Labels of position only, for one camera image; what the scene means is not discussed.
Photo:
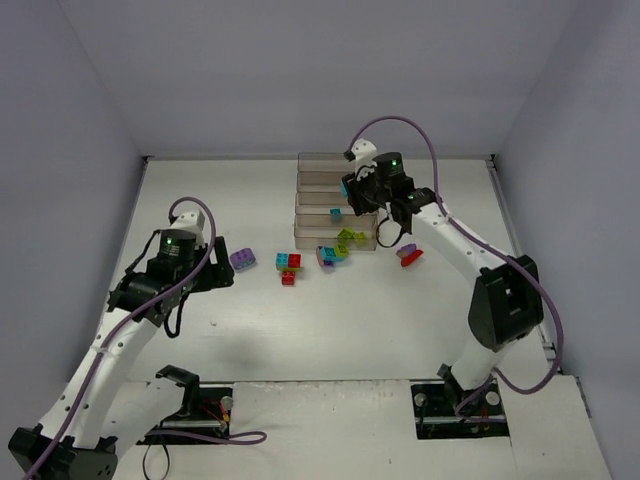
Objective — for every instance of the green lego brick center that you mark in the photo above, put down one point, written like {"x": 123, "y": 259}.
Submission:
{"x": 341, "y": 252}

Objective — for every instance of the purple butterfly lego piece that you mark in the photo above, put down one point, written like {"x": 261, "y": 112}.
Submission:
{"x": 323, "y": 263}

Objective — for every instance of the red lego brick upper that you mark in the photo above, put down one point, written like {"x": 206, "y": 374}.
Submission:
{"x": 294, "y": 262}

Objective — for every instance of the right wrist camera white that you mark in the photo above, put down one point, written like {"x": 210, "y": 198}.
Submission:
{"x": 361, "y": 155}

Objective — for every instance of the green wide lego brick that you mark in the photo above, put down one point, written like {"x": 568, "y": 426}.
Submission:
{"x": 359, "y": 239}

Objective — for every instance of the blue green lego brick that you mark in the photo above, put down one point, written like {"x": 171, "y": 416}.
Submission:
{"x": 282, "y": 261}

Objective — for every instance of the red curved lego piece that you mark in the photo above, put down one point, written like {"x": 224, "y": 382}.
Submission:
{"x": 411, "y": 258}

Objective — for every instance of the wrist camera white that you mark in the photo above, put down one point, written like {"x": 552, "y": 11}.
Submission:
{"x": 192, "y": 222}
{"x": 361, "y": 155}

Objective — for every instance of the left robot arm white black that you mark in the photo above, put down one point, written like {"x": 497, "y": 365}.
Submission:
{"x": 84, "y": 435}

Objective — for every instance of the purple rounded lego brick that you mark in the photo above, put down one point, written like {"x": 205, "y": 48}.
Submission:
{"x": 242, "y": 259}

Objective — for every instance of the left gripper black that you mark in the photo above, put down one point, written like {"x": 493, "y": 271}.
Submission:
{"x": 215, "y": 267}

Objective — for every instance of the blue lego brick center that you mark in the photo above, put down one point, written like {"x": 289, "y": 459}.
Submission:
{"x": 327, "y": 254}

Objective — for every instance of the clear bin farthest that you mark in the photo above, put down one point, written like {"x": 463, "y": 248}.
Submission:
{"x": 329, "y": 162}

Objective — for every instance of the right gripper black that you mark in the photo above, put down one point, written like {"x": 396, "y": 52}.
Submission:
{"x": 353, "y": 195}

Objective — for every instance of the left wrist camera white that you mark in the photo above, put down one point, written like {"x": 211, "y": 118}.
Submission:
{"x": 192, "y": 222}

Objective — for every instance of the red lego brick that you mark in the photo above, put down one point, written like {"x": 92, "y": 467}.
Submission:
{"x": 294, "y": 262}
{"x": 288, "y": 278}

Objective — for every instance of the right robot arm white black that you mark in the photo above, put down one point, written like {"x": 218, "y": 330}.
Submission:
{"x": 504, "y": 306}

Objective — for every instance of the clear bin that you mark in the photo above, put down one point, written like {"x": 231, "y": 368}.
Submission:
{"x": 329, "y": 162}
{"x": 320, "y": 203}
{"x": 311, "y": 231}
{"x": 319, "y": 182}

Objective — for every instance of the clear bin nearest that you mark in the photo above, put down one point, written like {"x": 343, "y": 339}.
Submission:
{"x": 311, "y": 231}

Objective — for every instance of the red lego brick lower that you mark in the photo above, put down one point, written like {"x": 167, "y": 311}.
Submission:
{"x": 288, "y": 278}

